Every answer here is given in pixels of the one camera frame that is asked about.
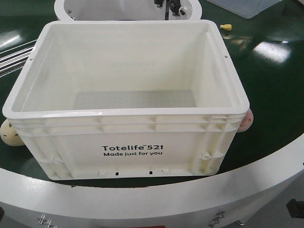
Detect white plastic Totelife tote box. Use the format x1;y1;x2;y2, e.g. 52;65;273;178
2;20;249;180

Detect pink bun toy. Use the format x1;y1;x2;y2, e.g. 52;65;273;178
237;109;254;133

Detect cream yellow bun toy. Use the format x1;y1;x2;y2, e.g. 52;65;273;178
0;119;25;146

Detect small yellow cap piece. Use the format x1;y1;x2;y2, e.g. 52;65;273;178
220;24;232;31

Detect metal latch right front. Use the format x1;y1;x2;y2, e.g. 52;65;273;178
207;211;225;228

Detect metal latch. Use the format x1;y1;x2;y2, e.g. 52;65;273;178
207;211;225;228
37;214;58;228

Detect translucent plastic bin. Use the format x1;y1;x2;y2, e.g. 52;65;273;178
208;0;281;19

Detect metal rods at left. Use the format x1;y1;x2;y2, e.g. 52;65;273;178
0;40;36;77

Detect metal latch left front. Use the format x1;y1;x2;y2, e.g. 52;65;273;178
37;214;58;228

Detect white round conveyor outer rim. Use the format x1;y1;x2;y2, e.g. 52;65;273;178
0;136;304;228

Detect black clamp at right edge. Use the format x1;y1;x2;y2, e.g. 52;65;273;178
286;199;304;219

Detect black bracket in hub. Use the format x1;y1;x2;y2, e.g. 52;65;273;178
154;0;187;20

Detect white central hub ring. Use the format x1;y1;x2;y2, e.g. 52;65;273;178
54;0;203;22

